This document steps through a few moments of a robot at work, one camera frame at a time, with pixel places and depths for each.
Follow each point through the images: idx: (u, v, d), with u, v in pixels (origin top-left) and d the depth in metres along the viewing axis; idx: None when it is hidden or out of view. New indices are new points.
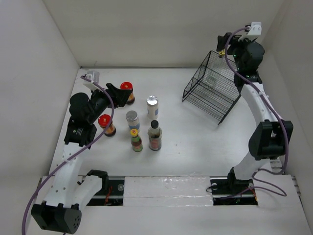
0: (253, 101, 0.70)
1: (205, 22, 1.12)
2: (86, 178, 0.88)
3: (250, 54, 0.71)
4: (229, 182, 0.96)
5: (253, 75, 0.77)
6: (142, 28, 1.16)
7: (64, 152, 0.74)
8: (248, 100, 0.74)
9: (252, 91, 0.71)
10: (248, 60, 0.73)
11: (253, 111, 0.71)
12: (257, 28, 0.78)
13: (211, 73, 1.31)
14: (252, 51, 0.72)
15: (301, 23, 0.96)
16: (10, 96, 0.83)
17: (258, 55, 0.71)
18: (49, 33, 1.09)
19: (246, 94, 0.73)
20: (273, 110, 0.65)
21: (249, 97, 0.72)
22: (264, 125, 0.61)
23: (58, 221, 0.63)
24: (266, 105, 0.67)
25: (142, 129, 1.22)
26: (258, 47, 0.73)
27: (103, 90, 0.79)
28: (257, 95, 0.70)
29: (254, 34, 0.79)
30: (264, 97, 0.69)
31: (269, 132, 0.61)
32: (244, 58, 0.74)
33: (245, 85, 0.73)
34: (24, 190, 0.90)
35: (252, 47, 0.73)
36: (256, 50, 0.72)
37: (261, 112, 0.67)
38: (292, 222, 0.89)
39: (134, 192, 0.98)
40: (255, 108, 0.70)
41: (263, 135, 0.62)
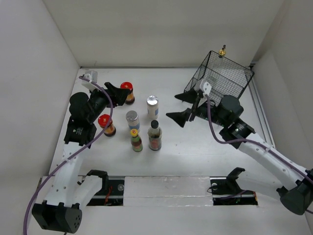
0: (265, 160, 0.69)
1: (205, 22, 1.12)
2: (87, 178, 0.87)
3: (230, 111, 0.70)
4: (231, 187, 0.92)
5: (239, 125, 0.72)
6: (143, 28, 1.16)
7: (64, 152, 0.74)
8: (254, 155, 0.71)
9: (258, 150, 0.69)
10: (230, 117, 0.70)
11: (268, 168, 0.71)
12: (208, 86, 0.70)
13: (211, 74, 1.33)
14: (230, 108, 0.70)
15: (301, 24, 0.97)
16: (11, 95, 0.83)
17: (237, 107, 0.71)
18: (49, 33, 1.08)
19: (250, 152, 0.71)
20: (292, 166, 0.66)
21: (257, 156, 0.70)
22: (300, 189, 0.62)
23: (59, 220, 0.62)
24: (282, 162, 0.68)
25: (142, 129, 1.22)
26: (232, 100, 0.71)
27: (102, 89, 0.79)
28: (265, 152, 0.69)
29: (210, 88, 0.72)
30: (274, 152, 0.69)
31: (306, 192, 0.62)
32: (224, 116, 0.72)
33: (244, 143, 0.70)
34: (24, 190, 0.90)
35: (226, 105, 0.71)
36: (231, 104, 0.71)
37: (283, 171, 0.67)
38: (293, 222, 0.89)
39: (134, 192, 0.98)
40: (271, 167, 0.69)
41: (303, 198, 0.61)
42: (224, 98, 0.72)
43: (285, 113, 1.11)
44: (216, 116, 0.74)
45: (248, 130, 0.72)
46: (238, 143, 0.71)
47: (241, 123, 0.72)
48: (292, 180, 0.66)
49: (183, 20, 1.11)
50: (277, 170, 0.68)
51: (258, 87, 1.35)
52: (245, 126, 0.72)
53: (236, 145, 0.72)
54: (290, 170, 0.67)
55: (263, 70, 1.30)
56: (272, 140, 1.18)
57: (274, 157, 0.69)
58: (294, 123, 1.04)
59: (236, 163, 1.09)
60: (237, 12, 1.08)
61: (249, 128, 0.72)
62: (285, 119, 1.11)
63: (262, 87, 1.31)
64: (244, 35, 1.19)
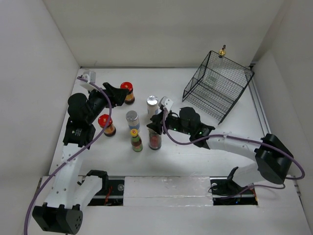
0: (229, 146, 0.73)
1: (206, 22, 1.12)
2: (86, 179, 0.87)
3: (188, 119, 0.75)
4: (232, 188, 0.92)
5: (204, 128, 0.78)
6: (143, 28, 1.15)
7: (64, 153, 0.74)
8: (222, 147, 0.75)
9: (218, 139, 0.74)
10: (191, 123, 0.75)
11: (235, 152, 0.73)
12: (167, 101, 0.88)
13: (211, 74, 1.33)
14: (188, 116, 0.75)
15: (302, 23, 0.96)
16: (10, 96, 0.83)
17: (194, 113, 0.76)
18: (49, 33, 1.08)
19: (216, 146, 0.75)
20: (248, 139, 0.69)
21: (222, 145, 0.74)
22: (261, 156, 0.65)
23: (60, 223, 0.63)
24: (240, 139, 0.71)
25: (142, 129, 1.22)
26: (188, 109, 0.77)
27: (100, 90, 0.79)
28: (224, 138, 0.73)
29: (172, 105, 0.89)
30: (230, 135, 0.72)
31: (268, 157, 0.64)
32: (187, 125, 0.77)
33: (208, 140, 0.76)
34: (25, 190, 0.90)
35: (183, 113, 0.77)
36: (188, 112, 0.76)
37: (244, 147, 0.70)
38: (293, 222, 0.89)
39: (134, 192, 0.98)
40: (236, 149, 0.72)
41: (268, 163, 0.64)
42: (183, 108, 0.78)
43: (285, 112, 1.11)
44: (182, 126, 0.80)
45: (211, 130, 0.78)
46: (206, 143, 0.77)
47: (206, 127, 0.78)
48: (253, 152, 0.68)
49: (183, 19, 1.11)
50: (239, 149, 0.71)
51: (258, 87, 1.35)
52: (207, 127, 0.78)
53: (207, 145, 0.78)
54: (249, 144, 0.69)
55: (263, 69, 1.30)
56: None
57: (234, 139, 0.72)
58: (294, 123, 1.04)
59: (235, 163, 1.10)
60: (238, 12, 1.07)
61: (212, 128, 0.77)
62: (285, 119, 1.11)
63: (262, 87, 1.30)
64: (245, 35, 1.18)
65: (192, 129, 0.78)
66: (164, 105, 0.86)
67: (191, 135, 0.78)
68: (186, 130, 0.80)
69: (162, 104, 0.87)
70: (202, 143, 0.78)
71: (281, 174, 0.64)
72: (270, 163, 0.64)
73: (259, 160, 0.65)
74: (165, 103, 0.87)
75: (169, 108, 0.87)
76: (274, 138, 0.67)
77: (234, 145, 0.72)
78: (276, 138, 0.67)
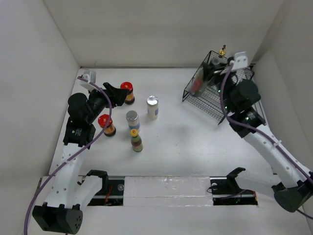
0: (271, 155, 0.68)
1: (205, 22, 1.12)
2: (86, 179, 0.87)
3: (246, 98, 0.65)
4: (231, 186, 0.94)
5: (250, 113, 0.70)
6: (143, 28, 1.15)
7: (64, 152, 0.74)
8: (259, 149, 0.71)
9: (265, 143, 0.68)
10: (245, 103, 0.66)
11: (271, 162, 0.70)
12: (241, 59, 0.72)
13: None
14: (248, 94, 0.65)
15: (301, 23, 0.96)
16: (10, 97, 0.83)
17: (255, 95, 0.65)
18: (49, 33, 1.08)
19: (257, 145, 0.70)
20: (297, 166, 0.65)
21: (263, 151, 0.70)
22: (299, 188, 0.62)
23: (60, 222, 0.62)
24: (288, 160, 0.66)
25: (142, 129, 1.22)
26: (253, 86, 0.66)
27: (100, 89, 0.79)
28: (273, 147, 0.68)
29: (241, 66, 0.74)
30: (280, 149, 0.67)
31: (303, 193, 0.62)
32: (237, 101, 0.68)
33: (252, 134, 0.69)
34: (25, 190, 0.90)
35: (244, 87, 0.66)
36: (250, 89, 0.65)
37: (287, 169, 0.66)
38: (293, 222, 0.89)
39: (134, 192, 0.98)
40: (275, 163, 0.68)
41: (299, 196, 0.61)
42: (245, 81, 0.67)
43: (285, 112, 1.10)
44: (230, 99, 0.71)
45: (258, 120, 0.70)
46: (246, 131, 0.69)
47: (253, 112, 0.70)
48: (294, 180, 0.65)
49: (183, 19, 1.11)
50: (280, 166, 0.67)
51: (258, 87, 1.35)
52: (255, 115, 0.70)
53: (243, 133, 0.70)
54: (294, 169, 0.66)
55: (263, 70, 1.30)
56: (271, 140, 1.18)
57: (280, 153, 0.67)
58: (294, 123, 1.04)
59: (236, 163, 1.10)
60: (237, 12, 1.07)
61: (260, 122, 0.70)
62: (284, 119, 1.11)
63: (262, 87, 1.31)
64: (245, 35, 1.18)
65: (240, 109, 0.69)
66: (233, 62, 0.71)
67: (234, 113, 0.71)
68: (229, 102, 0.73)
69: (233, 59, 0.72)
70: (240, 129, 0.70)
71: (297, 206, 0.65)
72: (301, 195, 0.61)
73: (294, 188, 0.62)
74: (237, 59, 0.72)
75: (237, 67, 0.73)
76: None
77: (278, 160, 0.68)
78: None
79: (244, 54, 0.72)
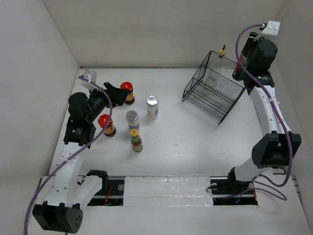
0: (262, 107, 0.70)
1: (206, 23, 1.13)
2: (86, 179, 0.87)
3: (261, 51, 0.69)
4: (228, 181, 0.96)
5: (264, 76, 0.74)
6: (143, 28, 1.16)
7: (64, 152, 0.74)
8: (257, 104, 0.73)
9: (262, 97, 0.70)
10: (259, 59, 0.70)
11: (261, 117, 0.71)
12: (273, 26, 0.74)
13: (211, 73, 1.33)
14: (263, 49, 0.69)
15: (301, 24, 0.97)
16: (10, 96, 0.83)
17: (270, 53, 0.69)
18: (49, 33, 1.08)
19: (257, 98, 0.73)
20: (280, 121, 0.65)
21: (259, 104, 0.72)
22: (270, 136, 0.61)
23: (60, 221, 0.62)
24: (276, 114, 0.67)
25: (142, 129, 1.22)
26: (271, 47, 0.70)
27: (101, 89, 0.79)
28: (267, 102, 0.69)
29: (270, 33, 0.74)
30: (274, 105, 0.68)
31: (274, 145, 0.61)
32: (255, 57, 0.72)
33: (256, 88, 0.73)
34: (25, 191, 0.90)
35: (264, 45, 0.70)
36: (268, 48, 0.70)
37: (270, 121, 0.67)
38: (293, 222, 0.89)
39: (134, 192, 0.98)
40: (263, 115, 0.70)
41: (269, 147, 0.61)
42: (267, 41, 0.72)
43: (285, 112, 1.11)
44: (250, 58, 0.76)
45: (269, 82, 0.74)
46: (254, 86, 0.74)
47: (267, 76, 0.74)
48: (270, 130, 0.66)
49: (183, 20, 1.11)
50: (265, 119, 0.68)
51: None
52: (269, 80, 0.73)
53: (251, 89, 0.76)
54: (276, 123, 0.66)
55: None
56: None
57: (272, 109, 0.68)
58: (293, 122, 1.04)
59: (236, 163, 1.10)
60: (237, 12, 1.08)
61: (271, 84, 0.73)
62: None
63: None
64: (244, 35, 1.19)
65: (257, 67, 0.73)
66: (263, 25, 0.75)
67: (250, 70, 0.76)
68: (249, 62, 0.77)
69: (264, 24, 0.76)
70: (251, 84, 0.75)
71: (264, 160, 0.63)
72: (270, 147, 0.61)
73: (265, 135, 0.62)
74: (268, 25, 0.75)
75: (267, 32, 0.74)
76: (297, 141, 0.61)
77: (265, 112, 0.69)
78: (298, 144, 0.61)
79: (277, 23, 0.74)
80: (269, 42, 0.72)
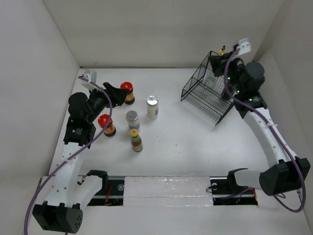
0: (262, 134, 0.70)
1: (206, 23, 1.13)
2: (86, 179, 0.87)
3: (250, 77, 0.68)
4: (229, 183, 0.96)
5: (255, 97, 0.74)
6: (143, 28, 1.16)
7: (64, 152, 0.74)
8: (255, 129, 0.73)
9: (259, 122, 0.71)
10: (250, 84, 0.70)
11: (261, 143, 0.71)
12: (245, 45, 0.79)
13: (211, 74, 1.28)
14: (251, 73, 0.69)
15: (302, 23, 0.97)
16: (10, 96, 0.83)
17: (259, 76, 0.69)
18: (48, 33, 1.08)
19: (253, 124, 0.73)
20: (284, 147, 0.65)
21: (256, 126, 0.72)
22: (279, 168, 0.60)
23: (60, 221, 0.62)
24: (278, 140, 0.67)
25: (142, 129, 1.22)
26: (257, 68, 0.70)
27: (101, 89, 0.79)
28: (266, 127, 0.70)
29: (246, 51, 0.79)
30: (273, 129, 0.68)
31: (284, 175, 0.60)
32: (243, 82, 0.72)
33: (251, 113, 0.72)
34: (25, 190, 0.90)
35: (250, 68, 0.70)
36: (256, 71, 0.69)
37: (273, 148, 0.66)
38: (293, 222, 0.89)
39: (134, 192, 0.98)
40: (264, 141, 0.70)
41: (279, 178, 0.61)
42: (251, 63, 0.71)
43: (286, 112, 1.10)
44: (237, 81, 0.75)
45: (260, 104, 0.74)
46: (247, 111, 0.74)
47: (257, 97, 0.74)
48: (276, 157, 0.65)
49: (183, 19, 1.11)
50: (268, 145, 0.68)
51: None
52: (260, 101, 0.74)
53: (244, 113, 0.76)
54: (279, 150, 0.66)
55: None
56: None
57: (272, 134, 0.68)
58: (294, 122, 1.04)
59: (235, 163, 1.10)
60: (237, 12, 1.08)
61: (263, 106, 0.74)
62: (284, 119, 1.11)
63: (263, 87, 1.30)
64: (244, 35, 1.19)
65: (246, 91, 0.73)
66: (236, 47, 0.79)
67: (238, 95, 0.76)
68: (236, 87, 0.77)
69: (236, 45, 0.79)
70: (242, 108, 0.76)
71: (275, 190, 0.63)
72: (280, 177, 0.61)
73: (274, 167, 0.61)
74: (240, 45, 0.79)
75: (243, 52, 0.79)
76: (306, 167, 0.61)
77: (264, 135, 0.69)
78: (307, 169, 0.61)
79: (247, 40, 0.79)
80: (253, 63, 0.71)
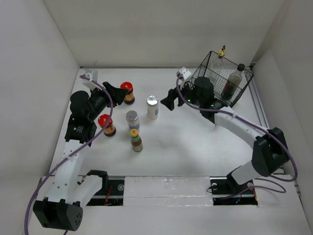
0: (234, 125, 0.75)
1: (206, 23, 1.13)
2: (86, 178, 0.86)
3: (201, 87, 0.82)
4: (230, 185, 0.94)
5: (215, 102, 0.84)
6: (143, 28, 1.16)
7: (65, 149, 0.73)
8: (227, 125, 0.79)
9: (226, 117, 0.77)
10: (204, 92, 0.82)
11: (238, 132, 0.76)
12: (185, 70, 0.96)
13: (211, 73, 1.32)
14: (201, 84, 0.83)
15: (302, 23, 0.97)
16: (10, 95, 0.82)
17: (208, 84, 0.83)
18: (49, 33, 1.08)
19: (223, 122, 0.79)
20: (255, 126, 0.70)
21: (226, 122, 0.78)
22: (260, 143, 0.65)
23: (60, 217, 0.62)
24: (247, 124, 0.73)
25: (142, 129, 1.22)
26: (203, 79, 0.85)
27: (103, 88, 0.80)
28: (233, 118, 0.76)
29: (188, 75, 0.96)
30: (239, 117, 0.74)
31: (266, 147, 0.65)
32: (199, 94, 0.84)
33: (216, 114, 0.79)
34: (25, 190, 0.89)
35: (198, 82, 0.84)
36: (204, 82, 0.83)
37: (248, 131, 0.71)
38: (293, 222, 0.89)
39: (134, 192, 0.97)
40: (238, 130, 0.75)
41: (264, 152, 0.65)
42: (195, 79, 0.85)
43: (286, 112, 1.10)
44: (196, 96, 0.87)
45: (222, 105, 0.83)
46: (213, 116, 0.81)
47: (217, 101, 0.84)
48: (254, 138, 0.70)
49: (183, 19, 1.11)
50: (243, 131, 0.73)
51: (258, 87, 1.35)
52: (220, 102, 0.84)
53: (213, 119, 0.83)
54: (253, 130, 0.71)
55: (263, 70, 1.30)
56: None
57: (241, 121, 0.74)
58: (294, 122, 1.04)
59: (236, 163, 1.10)
60: (237, 12, 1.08)
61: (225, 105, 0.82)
62: (284, 119, 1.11)
63: (262, 87, 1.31)
64: (244, 35, 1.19)
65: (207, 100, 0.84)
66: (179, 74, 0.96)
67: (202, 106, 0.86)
68: (201, 104, 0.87)
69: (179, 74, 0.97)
70: (210, 115, 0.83)
71: (269, 167, 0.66)
72: (266, 152, 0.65)
73: (257, 146, 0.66)
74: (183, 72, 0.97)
75: (188, 75, 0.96)
76: (279, 133, 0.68)
77: (235, 124, 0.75)
78: (281, 134, 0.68)
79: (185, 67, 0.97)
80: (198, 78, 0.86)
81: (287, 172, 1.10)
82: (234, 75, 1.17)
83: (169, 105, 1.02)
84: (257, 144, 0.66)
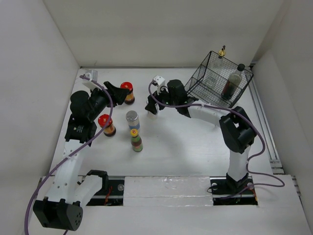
0: (204, 113, 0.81)
1: (206, 23, 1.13)
2: (86, 178, 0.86)
3: (172, 87, 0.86)
4: (231, 187, 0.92)
5: (189, 99, 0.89)
6: (143, 28, 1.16)
7: (65, 149, 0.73)
8: (200, 115, 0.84)
9: (196, 107, 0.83)
10: (176, 91, 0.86)
11: (209, 119, 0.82)
12: (159, 77, 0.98)
13: (211, 73, 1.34)
14: (171, 84, 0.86)
15: (302, 24, 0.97)
16: (10, 95, 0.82)
17: (178, 83, 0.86)
18: (49, 33, 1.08)
19: (196, 113, 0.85)
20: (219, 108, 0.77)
21: (198, 112, 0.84)
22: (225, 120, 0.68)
23: (60, 217, 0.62)
24: (213, 108, 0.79)
25: (141, 129, 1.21)
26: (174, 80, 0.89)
27: (103, 88, 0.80)
28: (202, 107, 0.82)
29: (162, 81, 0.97)
30: (207, 105, 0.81)
31: (231, 124, 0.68)
32: (172, 94, 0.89)
33: (190, 107, 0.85)
34: (25, 190, 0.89)
35: (169, 83, 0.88)
36: (174, 82, 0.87)
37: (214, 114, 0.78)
38: (293, 222, 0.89)
39: (134, 192, 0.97)
40: (209, 117, 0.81)
41: (230, 129, 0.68)
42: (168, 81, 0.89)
43: (286, 112, 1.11)
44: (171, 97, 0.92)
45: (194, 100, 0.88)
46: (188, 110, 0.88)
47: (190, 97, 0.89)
48: None
49: (183, 19, 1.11)
50: (212, 116, 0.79)
51: (258, 87, 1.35)
52: (192, 97, 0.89)
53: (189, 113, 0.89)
54: (218, 112, 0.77)
55: (263, 69, 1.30)
56: (272, 140, 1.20)
57: (209, 108, 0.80)
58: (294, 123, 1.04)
59: None
60: (238, 13, 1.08)
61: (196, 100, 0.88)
62: (284, 119, 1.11)
63: (263, 87, 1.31)
64: (244, 35, 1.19)
65: (180, 98, 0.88)
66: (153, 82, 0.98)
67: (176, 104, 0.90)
68: (176, 103, 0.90)
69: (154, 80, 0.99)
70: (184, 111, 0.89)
71: (239, 143, 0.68)
72: (232, 128, 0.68)
73: (222, 124, 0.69)
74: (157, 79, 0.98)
75: (162, 82, 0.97)
76: (242, 109, 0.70)
77: (205, 112, 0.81)
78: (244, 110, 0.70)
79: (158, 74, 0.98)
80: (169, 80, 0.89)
81: (287, 172, 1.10)
82: (234, 75, 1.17)
83: (152, 109, 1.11)
84: (223, 122, 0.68)
